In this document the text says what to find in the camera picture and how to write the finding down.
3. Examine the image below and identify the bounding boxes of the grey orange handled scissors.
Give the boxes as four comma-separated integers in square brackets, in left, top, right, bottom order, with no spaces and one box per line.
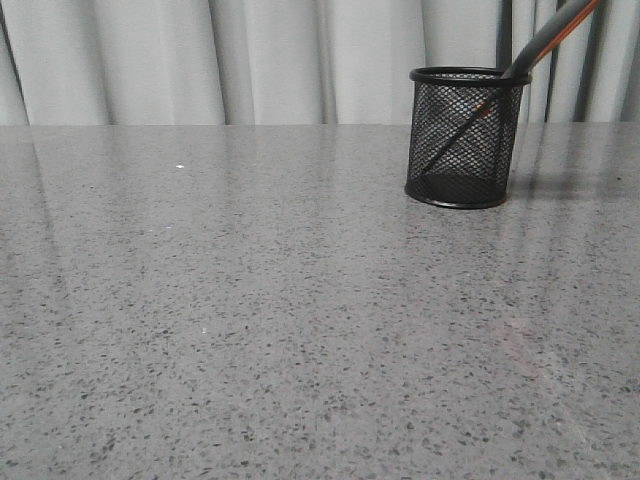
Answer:
[420,0,601,175]

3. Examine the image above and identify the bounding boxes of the black mesh pen bucket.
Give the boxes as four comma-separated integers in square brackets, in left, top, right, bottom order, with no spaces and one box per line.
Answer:
[405,67,532,209]

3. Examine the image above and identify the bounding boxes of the white pleated curtain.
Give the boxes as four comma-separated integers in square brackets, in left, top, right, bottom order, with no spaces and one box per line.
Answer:
[0,0,640,127]

